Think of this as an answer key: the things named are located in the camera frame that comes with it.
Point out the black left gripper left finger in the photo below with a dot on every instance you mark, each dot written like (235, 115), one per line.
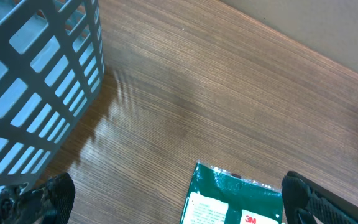
(51, 202)

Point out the dark grey plastic shopping basket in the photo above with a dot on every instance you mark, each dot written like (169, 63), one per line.
(51, 70)

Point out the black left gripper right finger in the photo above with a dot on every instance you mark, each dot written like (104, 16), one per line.
(306, 202)

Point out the green gloves package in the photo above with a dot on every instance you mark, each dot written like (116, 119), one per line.
(216, 195)

